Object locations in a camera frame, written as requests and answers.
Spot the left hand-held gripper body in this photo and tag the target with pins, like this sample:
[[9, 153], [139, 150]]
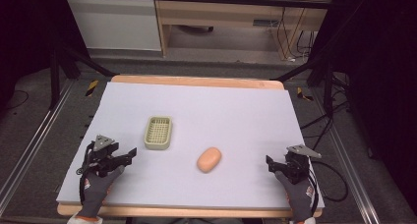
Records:
[[102, 152]]

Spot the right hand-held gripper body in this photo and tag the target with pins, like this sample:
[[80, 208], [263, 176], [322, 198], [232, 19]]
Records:
[[297, 163]]

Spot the person's left hand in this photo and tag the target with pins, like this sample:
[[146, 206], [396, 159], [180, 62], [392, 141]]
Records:
[[98, 188]]

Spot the person's right hand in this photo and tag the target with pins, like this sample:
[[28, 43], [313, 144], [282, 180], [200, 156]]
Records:
[[300, 197]]

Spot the pale green soap dish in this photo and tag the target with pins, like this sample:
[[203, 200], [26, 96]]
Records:
[[158, 132]]

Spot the white table mat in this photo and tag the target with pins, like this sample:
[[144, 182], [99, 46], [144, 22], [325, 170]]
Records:
[[229, 119]]

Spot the yellow black tape marker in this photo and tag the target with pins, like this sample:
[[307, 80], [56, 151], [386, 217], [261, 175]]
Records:
[[304, 95], [91, 87]]

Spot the wooden table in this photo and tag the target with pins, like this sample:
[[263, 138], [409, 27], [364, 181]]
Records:
[[196, 81]]

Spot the white cabinet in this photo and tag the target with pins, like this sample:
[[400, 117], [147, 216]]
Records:
[[114, 21]]

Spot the wooden desk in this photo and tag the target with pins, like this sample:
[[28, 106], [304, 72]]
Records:
[[223, 12]]

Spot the metal floor rail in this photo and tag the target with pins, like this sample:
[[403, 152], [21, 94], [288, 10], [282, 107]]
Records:
[[36, 142], [350, 165]]

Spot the black frame stand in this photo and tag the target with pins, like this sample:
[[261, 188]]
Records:
[[323, 76], [55, 73]]

